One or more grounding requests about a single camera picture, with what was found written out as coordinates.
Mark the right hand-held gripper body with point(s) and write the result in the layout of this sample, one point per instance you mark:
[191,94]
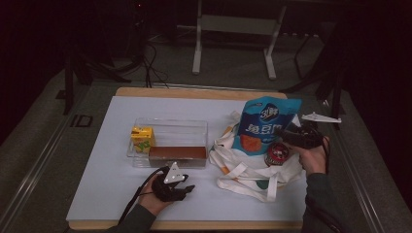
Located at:
[306,137]

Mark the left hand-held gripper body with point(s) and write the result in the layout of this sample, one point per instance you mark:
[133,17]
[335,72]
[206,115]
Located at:
[165,191]

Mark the brown carton box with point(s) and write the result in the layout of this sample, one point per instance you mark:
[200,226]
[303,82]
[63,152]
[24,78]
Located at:
[178,155]

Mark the blue snack pouch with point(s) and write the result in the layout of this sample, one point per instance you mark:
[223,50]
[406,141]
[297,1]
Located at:
[262,123]

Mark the clear plastic container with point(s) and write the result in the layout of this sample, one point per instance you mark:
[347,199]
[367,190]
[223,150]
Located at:
[181,132]

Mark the yellow drink carton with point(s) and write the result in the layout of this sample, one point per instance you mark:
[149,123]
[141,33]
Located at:
[142,139]

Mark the white canvas tote bag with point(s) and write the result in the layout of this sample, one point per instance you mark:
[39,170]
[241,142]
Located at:
[246,181]

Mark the person's left hand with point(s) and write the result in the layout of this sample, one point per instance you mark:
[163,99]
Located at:
[152,200]

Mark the person's right hand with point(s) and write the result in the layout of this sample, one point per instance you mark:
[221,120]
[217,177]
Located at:
[314,160]

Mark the red round can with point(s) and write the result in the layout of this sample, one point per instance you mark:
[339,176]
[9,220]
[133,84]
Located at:
[277,155]

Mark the black stand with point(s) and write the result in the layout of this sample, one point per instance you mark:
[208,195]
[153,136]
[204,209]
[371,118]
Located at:
[69,84]
[335,90]

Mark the white table sheet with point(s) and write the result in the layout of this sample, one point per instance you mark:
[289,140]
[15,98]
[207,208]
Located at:
[107,181]

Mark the wooden table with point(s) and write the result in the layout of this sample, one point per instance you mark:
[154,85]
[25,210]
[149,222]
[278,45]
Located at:
[194,93]

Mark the white metal stand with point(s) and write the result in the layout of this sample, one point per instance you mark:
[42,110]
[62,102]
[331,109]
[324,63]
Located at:
[236,24]

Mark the metal floor rail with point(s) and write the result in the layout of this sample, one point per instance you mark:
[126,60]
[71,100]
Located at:
[29,181]
[359,181]

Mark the black rectangular floor bracket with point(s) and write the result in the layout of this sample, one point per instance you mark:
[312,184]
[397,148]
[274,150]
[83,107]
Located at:
[81,120]

